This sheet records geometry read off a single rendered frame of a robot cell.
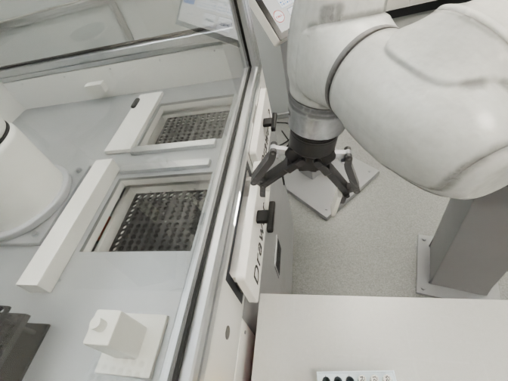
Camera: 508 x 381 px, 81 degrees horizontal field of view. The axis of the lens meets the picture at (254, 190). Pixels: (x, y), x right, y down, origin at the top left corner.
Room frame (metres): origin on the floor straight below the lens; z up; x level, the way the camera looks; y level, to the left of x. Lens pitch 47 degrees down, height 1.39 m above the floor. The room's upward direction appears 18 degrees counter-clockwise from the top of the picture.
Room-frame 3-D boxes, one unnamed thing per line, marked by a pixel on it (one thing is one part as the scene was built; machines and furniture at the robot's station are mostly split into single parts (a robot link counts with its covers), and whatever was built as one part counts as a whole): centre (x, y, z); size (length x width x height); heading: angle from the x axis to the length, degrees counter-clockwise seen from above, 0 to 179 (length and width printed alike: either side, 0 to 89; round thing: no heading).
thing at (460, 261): (0.45, -0.74, 0.38); 0.30 x 0.30 x 0.76; 56
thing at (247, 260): (0.38, 0.02, 0.87); 0.29 x 0.02 x 0.11; 160
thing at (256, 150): (0.68, -0.07, 0.87); 0.29 x 0.02 x 0.11; 160
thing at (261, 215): (0.37, -0.01, 0.91); 0.07 x 0.04 x 0.01; 160
